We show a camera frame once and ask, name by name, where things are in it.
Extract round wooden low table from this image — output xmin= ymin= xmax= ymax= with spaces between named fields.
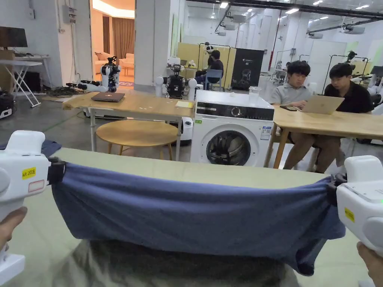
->
xmin=95 ymin=119 xmax=178 ymax=161

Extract black humanoid robot white shoulders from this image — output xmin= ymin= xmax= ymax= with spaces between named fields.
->
xmin=155 ymin=64 xmax=205 ymax=101

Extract blue chair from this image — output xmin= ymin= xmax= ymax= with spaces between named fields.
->
xmin=205 ymin=69 xmax=224 ymax=92

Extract bed with pale green sheet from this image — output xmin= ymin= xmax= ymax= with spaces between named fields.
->
xmin=0 ymin=147 xmax=383 ymax=287

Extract dark blue shirt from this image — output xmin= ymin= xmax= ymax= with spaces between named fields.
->
xmin=0 ymin=140 xmax=347 ymax=276

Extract small white floor robot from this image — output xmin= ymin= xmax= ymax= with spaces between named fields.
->
xmin=179 ymin=116 xmax=194 ymax=148

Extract person's right hand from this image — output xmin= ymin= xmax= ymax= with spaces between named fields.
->
xmin=357 ymin=241 xmax=383 ymax=287

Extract wooden table with dark laptop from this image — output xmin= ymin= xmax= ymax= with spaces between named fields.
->
xmin=62 ymin=90 xmax=196 ymax=161

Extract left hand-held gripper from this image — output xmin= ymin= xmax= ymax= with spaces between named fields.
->
xmin=0 ymin=130 xmax=66 ymax=284

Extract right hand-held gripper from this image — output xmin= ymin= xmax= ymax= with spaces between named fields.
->
xmin=327 ymin=156 xmax=383 ymax=257

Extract white folding table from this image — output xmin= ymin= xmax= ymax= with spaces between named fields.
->
xmin=0 ymin=59 xmax=43 ymax=108

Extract white desk with monitor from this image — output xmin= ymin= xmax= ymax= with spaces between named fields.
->
xmin=0 ymin=26 xmax=53 ymax=88

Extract person's left hand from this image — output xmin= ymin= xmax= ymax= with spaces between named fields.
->
xmin=0 ymin=206 xmax=28 ymax=252

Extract wooden table with silver laptop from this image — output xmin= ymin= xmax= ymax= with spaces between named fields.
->
xmin=263 ymin=95 xmax=383 ymax=170

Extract cream sofa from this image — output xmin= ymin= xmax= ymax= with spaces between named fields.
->
xmin=94 ymin=52 xmax=135 ymax=71

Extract white washing machine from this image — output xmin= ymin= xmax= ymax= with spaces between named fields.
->
xmin=190 ymin=86 xmax=275 ymax=168

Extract black display banner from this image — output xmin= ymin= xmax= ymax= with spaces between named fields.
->
xmin=231 ymin=47 xmax=266 ymax=91

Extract black equipment case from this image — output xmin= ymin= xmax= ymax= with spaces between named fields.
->
xmin=0 ymin=90 xmax=15 ymax=120

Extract person's body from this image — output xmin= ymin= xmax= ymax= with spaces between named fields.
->
xmin=50 ymin=239 xmax=301 ymax=287

